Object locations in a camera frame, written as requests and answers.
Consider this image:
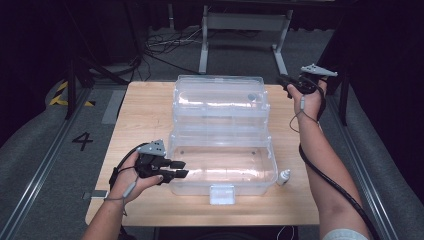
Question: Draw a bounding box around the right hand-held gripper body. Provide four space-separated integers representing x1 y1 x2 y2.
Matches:
293 63 339 95

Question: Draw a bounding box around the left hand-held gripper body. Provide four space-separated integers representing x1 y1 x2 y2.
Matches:
134 139 173 181

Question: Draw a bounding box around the clear plastic storage box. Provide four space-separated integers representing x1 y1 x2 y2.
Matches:
167 74 279 205

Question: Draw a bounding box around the small white bottle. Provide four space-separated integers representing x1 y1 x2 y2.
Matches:
276 169 292 187

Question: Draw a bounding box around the person's right hand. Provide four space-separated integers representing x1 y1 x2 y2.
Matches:
287 79 329 122

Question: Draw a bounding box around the person's left hand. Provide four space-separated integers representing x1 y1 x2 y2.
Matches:
108 151 165 204

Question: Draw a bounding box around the yellow black floor tape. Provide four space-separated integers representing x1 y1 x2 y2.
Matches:
48 80 97 108

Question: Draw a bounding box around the white shirt sleeve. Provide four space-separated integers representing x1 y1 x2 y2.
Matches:
320 228 370 240

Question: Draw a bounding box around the grey right wrist lanyard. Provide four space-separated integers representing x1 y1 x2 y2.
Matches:
288 94 320 134

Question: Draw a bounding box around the grey wrist lanyard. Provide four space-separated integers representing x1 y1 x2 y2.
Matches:
104 176 140 216
288 94 320 134

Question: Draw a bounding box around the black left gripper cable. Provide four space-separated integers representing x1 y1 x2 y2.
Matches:
108 143 149 192

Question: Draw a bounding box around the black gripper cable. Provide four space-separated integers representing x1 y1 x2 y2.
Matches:
298 78 382 240
108 143 149 192

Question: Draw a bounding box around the grey left wrist lanyard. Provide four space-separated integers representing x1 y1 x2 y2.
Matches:
104 176 140 216

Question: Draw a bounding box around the white metal desk frame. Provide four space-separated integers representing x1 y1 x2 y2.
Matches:
198 4 294 76

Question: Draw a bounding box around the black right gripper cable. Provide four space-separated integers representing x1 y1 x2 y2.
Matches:
298 78 382 240

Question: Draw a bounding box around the thin white cable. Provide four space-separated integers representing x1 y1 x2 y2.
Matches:
275 225 297 240

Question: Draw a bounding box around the tangle of floor cables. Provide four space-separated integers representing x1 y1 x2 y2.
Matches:
144 26 205 75

